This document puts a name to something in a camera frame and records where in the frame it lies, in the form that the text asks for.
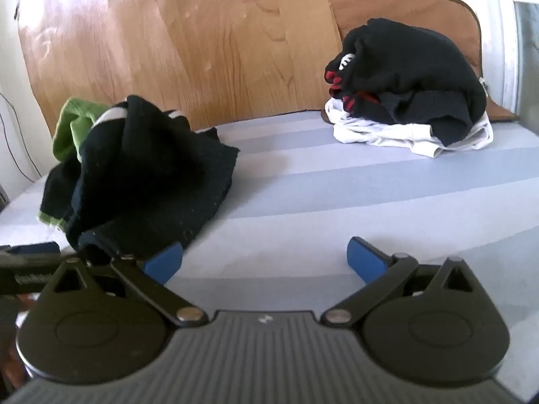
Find red black striped garment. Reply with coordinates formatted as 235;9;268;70
324;70;380;113

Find wall cables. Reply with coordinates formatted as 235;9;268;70
0;92;39;184

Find brown cushion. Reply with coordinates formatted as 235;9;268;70
330;0;517;121

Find wooden headboard panel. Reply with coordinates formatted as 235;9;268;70
15;0;341;129

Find black knit sweater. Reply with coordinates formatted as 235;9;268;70
324;18;487;145

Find white folded garment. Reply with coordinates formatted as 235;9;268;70
324;99;494;159

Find striped blue bed sheet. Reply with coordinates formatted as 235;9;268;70
12;112;538;403

